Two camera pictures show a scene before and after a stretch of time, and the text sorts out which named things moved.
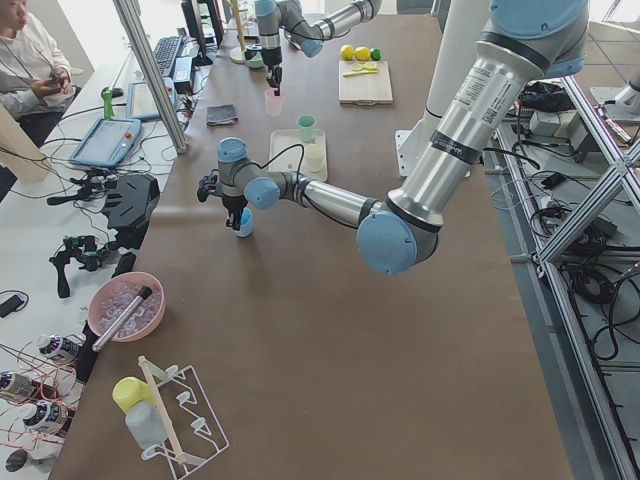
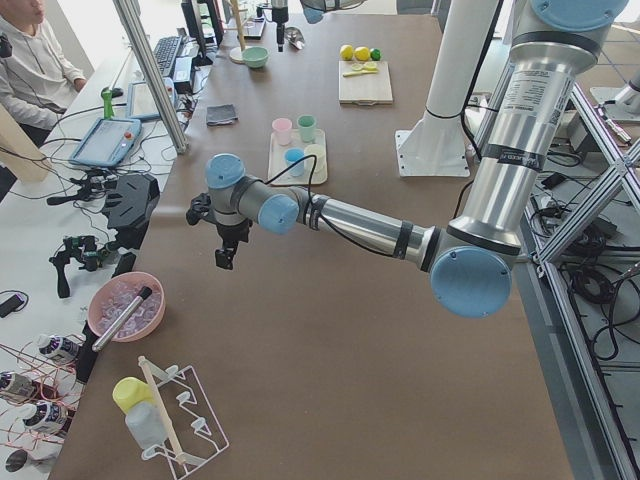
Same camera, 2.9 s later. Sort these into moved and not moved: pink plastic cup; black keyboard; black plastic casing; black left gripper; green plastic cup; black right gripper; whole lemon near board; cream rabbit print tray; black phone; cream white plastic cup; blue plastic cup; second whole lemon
Moved: black right gripper; black left gripper; pink plastic cup; blue plastic cup
Not moved: black plastic casing; cream white plastic cup; second whole lemon; whole lemon near board; green plastic cup; black keyboard; cream rabbit print tray; black phone
